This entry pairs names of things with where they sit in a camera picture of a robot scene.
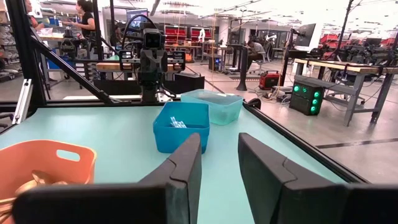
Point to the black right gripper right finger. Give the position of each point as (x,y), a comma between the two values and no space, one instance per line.
(311,205)

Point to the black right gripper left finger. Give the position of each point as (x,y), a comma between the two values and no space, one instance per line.
(124,205)

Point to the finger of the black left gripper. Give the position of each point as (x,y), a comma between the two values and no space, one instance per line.
(147,65)
(160,65)

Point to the gold spoon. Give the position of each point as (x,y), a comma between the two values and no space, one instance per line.
(26,186)
(3,213)
(43,179)
(4,201)

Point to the black monitor on arm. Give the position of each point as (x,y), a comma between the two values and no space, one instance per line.
(306,34)

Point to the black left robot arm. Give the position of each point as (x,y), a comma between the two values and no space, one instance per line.
(152,91)

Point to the red storage shelf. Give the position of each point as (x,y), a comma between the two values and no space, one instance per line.
(206,34)
(175,34)

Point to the wooden top table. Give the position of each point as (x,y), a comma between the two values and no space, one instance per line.
(109,66)

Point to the blue-lit computer monitor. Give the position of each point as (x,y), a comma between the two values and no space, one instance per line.
(136,17)

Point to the light teal translucent bin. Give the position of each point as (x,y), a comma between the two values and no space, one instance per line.
(224,109)

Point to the person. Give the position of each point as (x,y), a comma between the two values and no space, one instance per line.
(85,21)
(256,49)
(31,15)

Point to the blue plastic bin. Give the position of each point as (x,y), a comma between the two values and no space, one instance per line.
(180,140)

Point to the green table mat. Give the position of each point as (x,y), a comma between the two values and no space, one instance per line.
(93,130)

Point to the red and black toolbox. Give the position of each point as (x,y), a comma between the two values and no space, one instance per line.
(269,80)

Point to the orange plastic bin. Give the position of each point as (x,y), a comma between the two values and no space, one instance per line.
(37,158)

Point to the black computer green lights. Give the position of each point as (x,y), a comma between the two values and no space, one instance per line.
(306,96)

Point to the grey workbench wooden top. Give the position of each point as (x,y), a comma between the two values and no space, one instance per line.
(342,67)

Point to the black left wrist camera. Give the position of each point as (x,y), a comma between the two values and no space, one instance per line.
(154,39)

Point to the black pedestal stand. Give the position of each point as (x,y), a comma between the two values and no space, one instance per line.
(242,68)

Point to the black frame clamp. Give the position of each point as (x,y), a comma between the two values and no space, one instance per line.
(254,104)

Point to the silver aluminium bracket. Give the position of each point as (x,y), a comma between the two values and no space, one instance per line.
(22,99)

